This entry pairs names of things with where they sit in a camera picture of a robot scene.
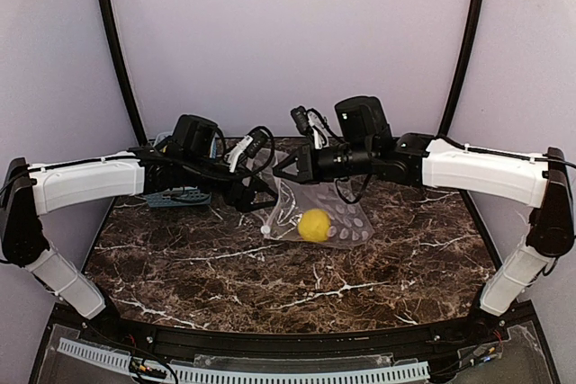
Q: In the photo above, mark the black front table rail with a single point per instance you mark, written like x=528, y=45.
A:
x=437, y=342

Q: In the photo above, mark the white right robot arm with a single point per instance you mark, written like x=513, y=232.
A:
x=539, y=181

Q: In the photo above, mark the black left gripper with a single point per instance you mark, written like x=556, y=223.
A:
x=243, y=195

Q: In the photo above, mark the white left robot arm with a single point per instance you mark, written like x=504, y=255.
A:
x=194, y=155

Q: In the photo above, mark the black right frame post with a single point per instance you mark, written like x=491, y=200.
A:
x=461, y=66

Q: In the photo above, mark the blue plastic basket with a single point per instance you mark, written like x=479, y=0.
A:
x=161, y=194

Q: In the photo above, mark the black frame post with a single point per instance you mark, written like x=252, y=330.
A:
x=461, y=66
x=121, y=70

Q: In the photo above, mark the white slotted cable duct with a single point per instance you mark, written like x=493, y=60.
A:
x=211, y=369

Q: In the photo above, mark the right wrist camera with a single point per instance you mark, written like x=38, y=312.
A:
x=312, y=125

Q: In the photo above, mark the clear zip top bag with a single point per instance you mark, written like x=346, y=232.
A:
x=350, y=226

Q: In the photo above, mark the black left frame post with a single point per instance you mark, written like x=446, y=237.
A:
x=121, y=70

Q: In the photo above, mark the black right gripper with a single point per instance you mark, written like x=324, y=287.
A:
x=305, y=165

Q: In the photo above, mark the yellow round fruit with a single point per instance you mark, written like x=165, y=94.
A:
x=314, y=226

